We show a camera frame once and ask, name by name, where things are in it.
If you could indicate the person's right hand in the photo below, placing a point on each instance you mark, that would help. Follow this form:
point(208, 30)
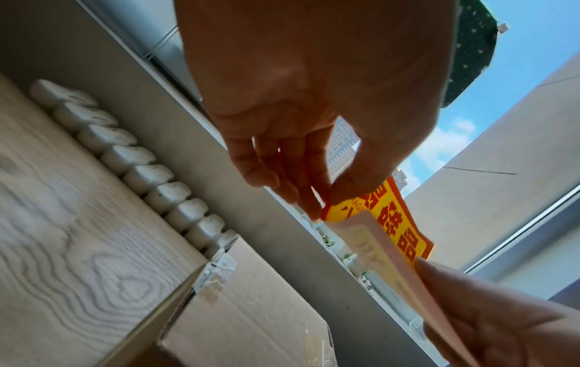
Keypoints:
point(512, 329)

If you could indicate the grey window frame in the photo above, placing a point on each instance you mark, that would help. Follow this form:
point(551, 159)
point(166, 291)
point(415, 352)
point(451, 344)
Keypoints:
point(521, 236)

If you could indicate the brown cardboard box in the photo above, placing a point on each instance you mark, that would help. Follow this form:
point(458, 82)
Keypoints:
point(244, 315)

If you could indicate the distant high-rise building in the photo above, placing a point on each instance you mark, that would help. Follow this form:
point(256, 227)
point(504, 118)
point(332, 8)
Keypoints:
point(342, 150)

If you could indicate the yellow label plastic packet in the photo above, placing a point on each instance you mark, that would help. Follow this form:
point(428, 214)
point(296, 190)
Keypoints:
point(389, 229)

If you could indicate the small grey clip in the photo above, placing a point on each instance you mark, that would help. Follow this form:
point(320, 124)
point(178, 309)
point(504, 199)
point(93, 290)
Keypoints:
point(502, 28)

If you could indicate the row of white plastic pieces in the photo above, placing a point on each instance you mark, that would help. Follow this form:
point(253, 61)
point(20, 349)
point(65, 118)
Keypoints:
point(136, 168)

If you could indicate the person's left hand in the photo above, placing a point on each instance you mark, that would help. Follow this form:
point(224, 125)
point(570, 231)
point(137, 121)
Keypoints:
point(308, 71)

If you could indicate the green dotted cloth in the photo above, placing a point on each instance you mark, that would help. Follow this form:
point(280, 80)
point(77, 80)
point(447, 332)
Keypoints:
point(471, 46)

